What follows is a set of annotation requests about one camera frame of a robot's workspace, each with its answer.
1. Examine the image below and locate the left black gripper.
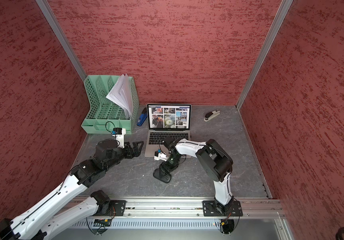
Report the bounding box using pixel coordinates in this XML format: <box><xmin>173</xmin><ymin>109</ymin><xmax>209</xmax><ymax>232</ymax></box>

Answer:
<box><xmin>103</xmin><ymin>140</ymin><xmax>144</xmax><ymax>171</ymax></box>

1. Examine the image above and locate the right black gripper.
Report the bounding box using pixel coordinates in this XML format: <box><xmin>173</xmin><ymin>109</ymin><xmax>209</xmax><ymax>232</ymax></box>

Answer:
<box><xmin>159</xmin><ymin>152</ymin><xmax>184</xmax><ymax>179</ymax></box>

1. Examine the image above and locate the black wireless mouse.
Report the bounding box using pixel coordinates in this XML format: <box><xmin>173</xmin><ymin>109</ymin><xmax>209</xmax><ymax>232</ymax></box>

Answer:
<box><xmin>153</xmin><ymin>168</ymin><xmax>172</xmax><ymax>184</ymax></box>

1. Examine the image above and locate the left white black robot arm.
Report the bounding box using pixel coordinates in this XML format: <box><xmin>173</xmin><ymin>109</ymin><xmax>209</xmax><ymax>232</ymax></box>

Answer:
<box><xmin>0</xmin><ymin>139</ymin><xmax>144</xmax><ymax>240</ymax></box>

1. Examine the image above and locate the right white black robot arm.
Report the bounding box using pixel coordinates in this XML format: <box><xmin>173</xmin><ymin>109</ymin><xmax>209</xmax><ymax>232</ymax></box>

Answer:
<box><xmin>153</xmin><ymin>137</ymin><xmax>235</xmax><ymax>216</ymax></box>

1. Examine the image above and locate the silver open laptop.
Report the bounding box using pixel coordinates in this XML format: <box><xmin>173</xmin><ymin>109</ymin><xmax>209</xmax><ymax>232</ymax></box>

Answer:
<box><xmin>145</xmin><ymin>104</ymin><xmax>192</xmax><ymax>158</ymax></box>

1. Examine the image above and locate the blue stapler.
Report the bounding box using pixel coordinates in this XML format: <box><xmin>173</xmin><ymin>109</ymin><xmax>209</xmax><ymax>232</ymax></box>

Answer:
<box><xmin>137</xmin><ymin>107</ymin><xmax>148</xmax><ymax>127</ymax></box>

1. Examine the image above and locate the green plastic file organizer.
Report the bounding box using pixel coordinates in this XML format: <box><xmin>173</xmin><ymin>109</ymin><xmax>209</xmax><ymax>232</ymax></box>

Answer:
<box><xmin>81</xmin><ymin>75</ymin><xmax>139</xmax><ymax>135</ymax></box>

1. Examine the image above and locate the beige black stapler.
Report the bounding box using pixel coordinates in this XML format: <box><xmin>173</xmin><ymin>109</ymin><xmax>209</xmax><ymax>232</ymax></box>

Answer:
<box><xmin>204</xmin><ymin>110</ymin><xmax>221</xmax><ymax>122</ymax></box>

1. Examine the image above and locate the white paper stack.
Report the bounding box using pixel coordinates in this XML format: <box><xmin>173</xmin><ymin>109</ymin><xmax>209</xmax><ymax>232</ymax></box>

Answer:
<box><xmin>106</xmin><ymin>74</ymin><xmax>134</xmax><ymax>119</ymax></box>

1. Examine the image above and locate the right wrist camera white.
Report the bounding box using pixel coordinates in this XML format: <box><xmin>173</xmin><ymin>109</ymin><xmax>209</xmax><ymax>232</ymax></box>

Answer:
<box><xmin>154</xmin><ymin>150</ymin><xmax>168</xmax><ymax>162</ymax></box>

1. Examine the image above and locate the aluminium front rail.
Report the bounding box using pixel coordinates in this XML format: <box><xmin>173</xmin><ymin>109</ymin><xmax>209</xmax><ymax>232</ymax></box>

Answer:
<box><xmin>41</xmin><ymin>197</ymin><xmax>286</xmax><ymax>219</ymax></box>

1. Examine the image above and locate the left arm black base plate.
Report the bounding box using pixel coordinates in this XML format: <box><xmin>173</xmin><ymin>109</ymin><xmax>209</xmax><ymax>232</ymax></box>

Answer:
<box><xmin>100</xmin><ymin>200</ymin><xmax>127</xmax><ymax>218</ymax></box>

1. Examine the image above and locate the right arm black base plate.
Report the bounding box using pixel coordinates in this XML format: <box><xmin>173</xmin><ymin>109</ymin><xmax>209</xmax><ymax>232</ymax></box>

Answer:
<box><xmin>202</xmin><ymin>200</ymin><xmax>244</xmax><ymax>217</ymax></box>

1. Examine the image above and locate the white perforated cable duct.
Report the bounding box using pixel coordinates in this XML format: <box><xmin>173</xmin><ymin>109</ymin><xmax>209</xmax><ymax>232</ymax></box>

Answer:
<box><xmin>69</xmin><ymin>219</ymin><xmax>221</xmax><ymax>230</ymax></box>

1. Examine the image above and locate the left aluminium corner post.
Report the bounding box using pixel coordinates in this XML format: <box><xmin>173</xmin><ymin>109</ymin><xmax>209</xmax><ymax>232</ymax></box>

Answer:
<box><xmin>35</xmin><ymin>0</ymin><xmax>87</xmax><ymax>81</ymax></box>

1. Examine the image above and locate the aluminium corner post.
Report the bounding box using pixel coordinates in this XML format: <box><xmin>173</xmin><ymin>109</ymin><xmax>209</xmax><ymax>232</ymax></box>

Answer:
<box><xmin>236</xmin><ymin>0</ymin><xmax>293</xmax><ymax>111</ymax></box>
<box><xmin>35</xmin><ymin>0</ymin><xmax>87</xmax><ymax>81</ymax></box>

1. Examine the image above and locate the right aluminium corner post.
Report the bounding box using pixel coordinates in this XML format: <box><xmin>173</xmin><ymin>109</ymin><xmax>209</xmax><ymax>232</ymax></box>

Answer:
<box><xmin>236</xmin><ymin>0</ymin><xmax>293</xmax><ymax>111</ymax></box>

